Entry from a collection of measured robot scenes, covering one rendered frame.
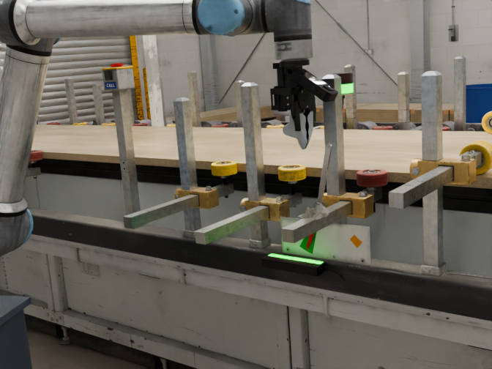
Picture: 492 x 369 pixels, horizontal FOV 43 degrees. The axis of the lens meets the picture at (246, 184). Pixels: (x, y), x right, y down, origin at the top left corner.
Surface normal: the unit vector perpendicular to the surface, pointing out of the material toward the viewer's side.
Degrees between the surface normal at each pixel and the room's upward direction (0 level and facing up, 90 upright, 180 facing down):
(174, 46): 90
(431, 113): 90
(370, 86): 90
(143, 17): 95
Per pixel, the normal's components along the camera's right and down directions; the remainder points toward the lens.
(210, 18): -0.18, 0.22
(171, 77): 0.73, 0.09
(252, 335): -0.60, 0.20
